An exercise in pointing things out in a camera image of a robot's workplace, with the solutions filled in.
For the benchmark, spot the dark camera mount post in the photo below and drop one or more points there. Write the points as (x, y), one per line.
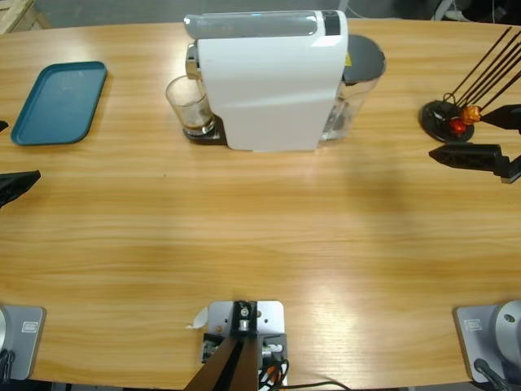
(228, 366)

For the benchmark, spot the red coffee capsule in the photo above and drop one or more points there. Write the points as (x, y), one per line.
(458, 124)

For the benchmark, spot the orange coffee capsule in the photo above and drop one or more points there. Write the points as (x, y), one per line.
(472, 115)

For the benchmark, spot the blue plastic tray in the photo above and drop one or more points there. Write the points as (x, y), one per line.
(57, 106)

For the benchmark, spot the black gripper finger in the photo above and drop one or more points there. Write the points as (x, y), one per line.
(16, 185)
(3, 125)

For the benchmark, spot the silver coffee machine lever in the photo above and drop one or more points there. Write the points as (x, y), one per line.
(244, 26)

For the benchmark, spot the white capsule coffee machine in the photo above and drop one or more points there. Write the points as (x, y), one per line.
(264, 89)

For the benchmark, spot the clear drinking glass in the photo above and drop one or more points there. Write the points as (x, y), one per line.
(187, 102)

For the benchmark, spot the clear water tank grey lid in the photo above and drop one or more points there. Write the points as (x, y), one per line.
(362, 57)

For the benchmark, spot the black capsule holder with rods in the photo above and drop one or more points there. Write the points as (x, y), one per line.
(433, 118)

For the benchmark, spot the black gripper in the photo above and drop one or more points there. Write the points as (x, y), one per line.
(509, 169)

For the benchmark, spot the white metal frame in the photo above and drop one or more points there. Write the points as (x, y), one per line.
(445, 10)

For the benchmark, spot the white tape scrap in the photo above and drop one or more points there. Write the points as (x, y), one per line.
(199, 319)

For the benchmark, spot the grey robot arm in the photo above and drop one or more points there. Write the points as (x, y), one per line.
(488, 338)
(24, 342)

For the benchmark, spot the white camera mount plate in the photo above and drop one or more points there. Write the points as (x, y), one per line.
(270, 313)

